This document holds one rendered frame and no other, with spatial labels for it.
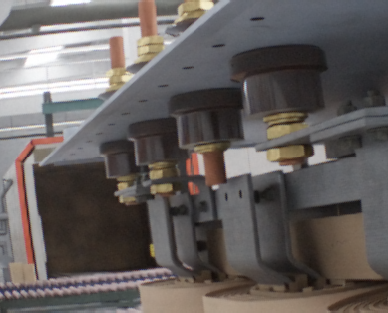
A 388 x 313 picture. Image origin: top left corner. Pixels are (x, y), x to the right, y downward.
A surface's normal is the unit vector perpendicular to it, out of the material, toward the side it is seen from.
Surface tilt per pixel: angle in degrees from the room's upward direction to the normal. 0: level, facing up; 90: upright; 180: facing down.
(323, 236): 90
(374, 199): 90
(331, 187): 90
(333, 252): 90
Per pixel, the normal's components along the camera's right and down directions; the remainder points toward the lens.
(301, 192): -0.95, 0.09
